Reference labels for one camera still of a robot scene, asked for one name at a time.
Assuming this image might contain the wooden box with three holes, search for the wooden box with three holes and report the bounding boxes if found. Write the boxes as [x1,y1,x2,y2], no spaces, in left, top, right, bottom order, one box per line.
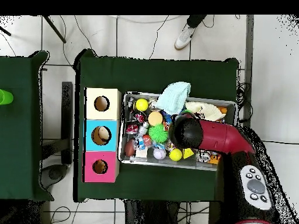
[83,87,122,183]

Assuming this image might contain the red soda can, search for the red soda can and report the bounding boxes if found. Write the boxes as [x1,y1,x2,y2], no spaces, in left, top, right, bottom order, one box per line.
[126,121,140,135]

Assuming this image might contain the yellow ball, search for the yellow ball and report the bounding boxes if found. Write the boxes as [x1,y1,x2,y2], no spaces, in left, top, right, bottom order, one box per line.
[169,149,183,162]
[135,97,150,112]

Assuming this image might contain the dark green table cloth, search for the dark green table cloth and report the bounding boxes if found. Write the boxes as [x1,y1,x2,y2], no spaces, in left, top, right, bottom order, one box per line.
[74,48,240,206]
[0,50,50,201]

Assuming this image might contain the green spiky ball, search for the green spiky ball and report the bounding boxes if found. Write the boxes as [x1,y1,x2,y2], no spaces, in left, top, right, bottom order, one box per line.
[149,123,169,143]

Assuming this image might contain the green cup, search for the green cup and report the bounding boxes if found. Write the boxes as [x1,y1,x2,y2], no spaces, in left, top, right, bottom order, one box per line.
[0,88,15,106]

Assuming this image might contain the cream knitted cloth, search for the cream knitted cloth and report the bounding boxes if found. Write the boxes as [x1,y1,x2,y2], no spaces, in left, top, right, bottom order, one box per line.
[186,101,226,123]

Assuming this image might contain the black tripod leg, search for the black tripod leg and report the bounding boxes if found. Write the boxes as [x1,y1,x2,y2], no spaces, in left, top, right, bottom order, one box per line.
[39,15,66,45]

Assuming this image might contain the brown toy football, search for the brown toy football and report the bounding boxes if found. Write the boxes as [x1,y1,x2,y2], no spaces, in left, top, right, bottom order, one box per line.
[124,139,137,158]

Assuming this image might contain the person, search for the person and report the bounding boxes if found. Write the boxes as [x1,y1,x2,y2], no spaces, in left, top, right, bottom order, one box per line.
[174,15,206,51]

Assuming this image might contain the mint green cloth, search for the mint green cloth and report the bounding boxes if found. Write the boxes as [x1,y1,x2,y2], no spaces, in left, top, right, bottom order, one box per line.
[155,82,192,116]

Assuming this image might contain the clear mesh bin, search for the clear mesh bin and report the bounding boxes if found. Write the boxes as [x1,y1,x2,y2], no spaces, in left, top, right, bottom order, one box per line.
[118,92,237,172]

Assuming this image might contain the orange foam disc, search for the orange foam disc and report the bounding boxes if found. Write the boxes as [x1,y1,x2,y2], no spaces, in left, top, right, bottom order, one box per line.
[147,111,164,127]

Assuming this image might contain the white baseball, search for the white baseball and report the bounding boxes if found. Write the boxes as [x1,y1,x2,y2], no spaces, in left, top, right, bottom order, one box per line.
[153,147,167,161]

